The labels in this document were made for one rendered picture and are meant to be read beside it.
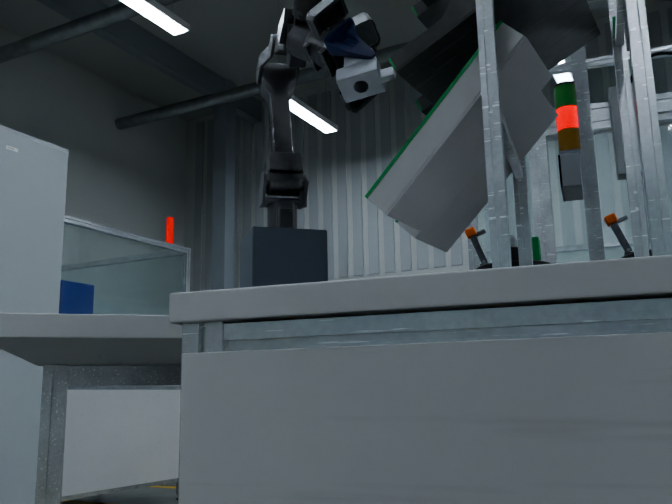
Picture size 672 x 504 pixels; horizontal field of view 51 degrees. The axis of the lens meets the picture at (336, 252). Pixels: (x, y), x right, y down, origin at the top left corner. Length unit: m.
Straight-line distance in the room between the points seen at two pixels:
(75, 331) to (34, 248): 3.42
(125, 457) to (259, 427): 4.81
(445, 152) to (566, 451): 0.47
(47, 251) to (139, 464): 1.92
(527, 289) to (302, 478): 0.26
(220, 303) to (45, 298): 3.66
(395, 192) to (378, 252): 9.42
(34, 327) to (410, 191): 0.49
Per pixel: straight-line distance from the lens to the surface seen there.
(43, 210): 4.40
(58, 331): 0.91
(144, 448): 5.60
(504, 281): 0.61
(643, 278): 0.61
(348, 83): 1.08
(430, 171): 0.95
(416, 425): 0.62
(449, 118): 0.94
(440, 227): 1.12
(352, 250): 10.57
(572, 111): 1.63
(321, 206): 10.97
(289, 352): 0.66
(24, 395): 4.23
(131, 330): 0.91
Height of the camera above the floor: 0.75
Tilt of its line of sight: 12 degrees up
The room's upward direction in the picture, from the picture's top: 1 degrees counter-clockwise
